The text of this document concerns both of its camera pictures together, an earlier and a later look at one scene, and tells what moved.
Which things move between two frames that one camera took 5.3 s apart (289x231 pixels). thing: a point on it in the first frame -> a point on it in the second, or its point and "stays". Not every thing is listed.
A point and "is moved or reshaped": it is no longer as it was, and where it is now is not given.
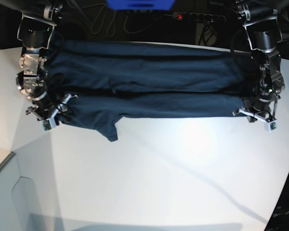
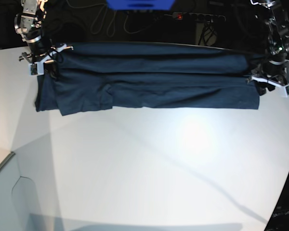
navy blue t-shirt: x=108 y=81 is moved or reshaped
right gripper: x=266 y=116 -> x=270 y=76
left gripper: x=46 y=112 -> x=37 y=59
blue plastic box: x=140 y=5 stays
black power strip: x=190 y=17 stays
